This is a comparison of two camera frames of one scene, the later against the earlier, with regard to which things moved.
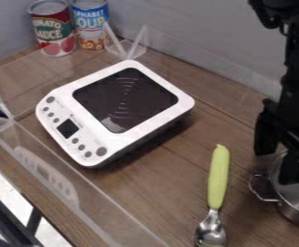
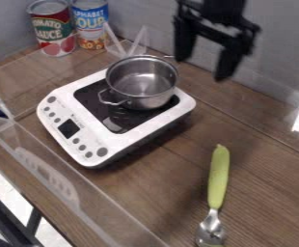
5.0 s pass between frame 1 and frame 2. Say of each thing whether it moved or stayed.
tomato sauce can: stayed
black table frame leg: stayed
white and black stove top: stayed
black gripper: moved
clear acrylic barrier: stayed
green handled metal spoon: stayed
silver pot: moved
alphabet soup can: stayed
